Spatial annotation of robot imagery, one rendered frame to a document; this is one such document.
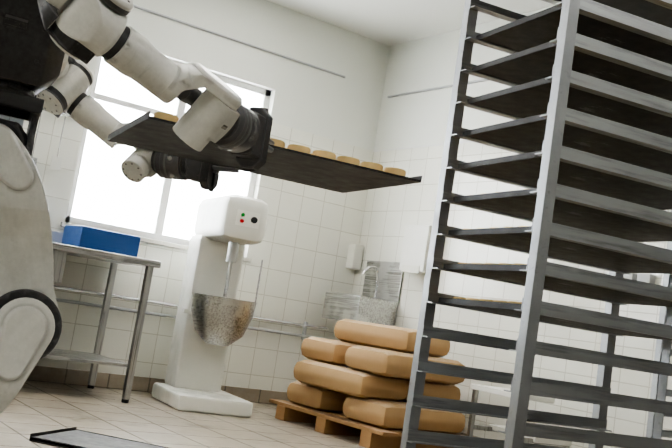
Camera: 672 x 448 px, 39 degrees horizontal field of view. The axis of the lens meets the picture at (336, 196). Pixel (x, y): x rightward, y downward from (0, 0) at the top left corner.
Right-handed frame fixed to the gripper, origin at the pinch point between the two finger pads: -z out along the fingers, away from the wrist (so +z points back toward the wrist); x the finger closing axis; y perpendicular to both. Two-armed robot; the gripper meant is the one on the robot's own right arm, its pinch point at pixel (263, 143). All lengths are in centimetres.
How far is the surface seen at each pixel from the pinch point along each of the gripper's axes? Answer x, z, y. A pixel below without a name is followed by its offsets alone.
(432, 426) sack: -85, -407, 59
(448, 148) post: 18, -76, -17
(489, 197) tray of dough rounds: 4, -65, -32
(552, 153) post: 12, -45, -49
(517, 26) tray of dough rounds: 49, -65, -34
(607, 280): -13, -63, -63
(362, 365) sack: -55, -381, 100
